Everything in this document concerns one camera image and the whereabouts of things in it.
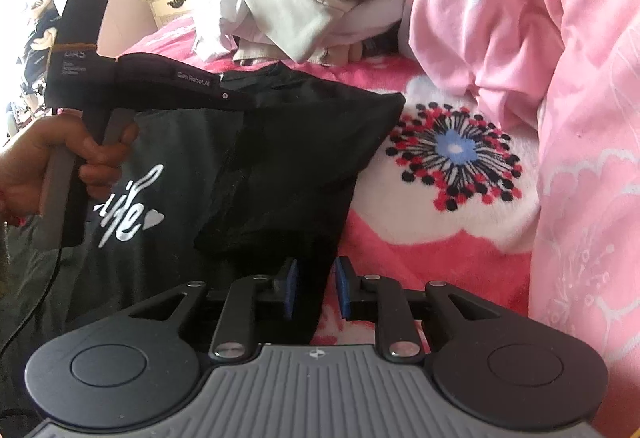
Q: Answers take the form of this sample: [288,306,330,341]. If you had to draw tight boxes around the black smile t-shirt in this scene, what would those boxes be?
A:
[1,65,405,437]

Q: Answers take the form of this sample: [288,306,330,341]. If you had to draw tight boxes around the operator left hand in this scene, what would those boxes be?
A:
[1,113,139,226]

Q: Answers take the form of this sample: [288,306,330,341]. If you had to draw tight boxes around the wheelchair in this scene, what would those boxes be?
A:
[18,0,60,113]

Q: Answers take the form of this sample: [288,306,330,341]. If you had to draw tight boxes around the cream nightstand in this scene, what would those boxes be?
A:
[141,0,222,30]

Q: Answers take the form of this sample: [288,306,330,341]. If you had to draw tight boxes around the pink floral bed blanket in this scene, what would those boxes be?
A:
[121,12,542,349]

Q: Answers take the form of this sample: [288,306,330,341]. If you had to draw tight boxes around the white grey shirt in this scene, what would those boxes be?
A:
[193,0,357,62]

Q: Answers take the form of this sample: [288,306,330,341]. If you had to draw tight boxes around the beige trousers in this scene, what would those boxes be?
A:
[232,0,405,66]

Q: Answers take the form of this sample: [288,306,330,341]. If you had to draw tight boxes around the light pink floral duvet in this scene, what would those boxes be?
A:
[409,0,639,437]

